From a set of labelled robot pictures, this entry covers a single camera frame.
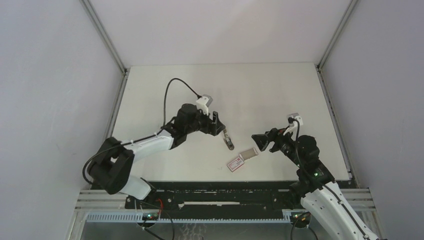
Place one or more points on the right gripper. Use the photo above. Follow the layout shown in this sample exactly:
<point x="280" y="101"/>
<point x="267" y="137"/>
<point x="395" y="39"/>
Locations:
<point x="274" y="134"/>

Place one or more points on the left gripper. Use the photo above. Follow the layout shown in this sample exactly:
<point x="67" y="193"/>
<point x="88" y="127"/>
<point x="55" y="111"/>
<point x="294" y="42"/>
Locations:
<point x="212" y="127"/>

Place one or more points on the staple box tray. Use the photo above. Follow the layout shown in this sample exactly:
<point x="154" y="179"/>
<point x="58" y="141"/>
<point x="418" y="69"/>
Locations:
<point x="248" y="154"/>

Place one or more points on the red white staple box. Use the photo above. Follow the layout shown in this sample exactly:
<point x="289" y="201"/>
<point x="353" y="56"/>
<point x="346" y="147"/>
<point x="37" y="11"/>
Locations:
<point x="235" y="164"/>

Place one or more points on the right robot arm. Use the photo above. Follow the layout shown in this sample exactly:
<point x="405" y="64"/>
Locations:
<point x="316" y="189"/>

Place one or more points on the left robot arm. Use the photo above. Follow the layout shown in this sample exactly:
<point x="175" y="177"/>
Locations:
<point x="111" y="166"/>

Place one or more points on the right circuit board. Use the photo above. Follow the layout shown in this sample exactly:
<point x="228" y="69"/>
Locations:
<point x="300" y="217"/>

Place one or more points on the circuit board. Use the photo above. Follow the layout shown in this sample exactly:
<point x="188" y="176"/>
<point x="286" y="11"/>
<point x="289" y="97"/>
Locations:
<point x="300" y="217"/>
<point x="150" y="217"/>

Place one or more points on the left circuit board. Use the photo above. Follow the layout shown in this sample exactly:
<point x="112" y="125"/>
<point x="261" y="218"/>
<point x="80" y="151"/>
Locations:
<point x="150" y="217"/>

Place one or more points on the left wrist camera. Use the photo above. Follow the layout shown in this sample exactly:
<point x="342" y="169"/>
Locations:
<point x="203" y="103"/>

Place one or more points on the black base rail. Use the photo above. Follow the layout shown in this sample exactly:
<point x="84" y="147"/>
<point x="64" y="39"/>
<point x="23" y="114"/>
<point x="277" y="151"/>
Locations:
<point x="223" y="200"/>

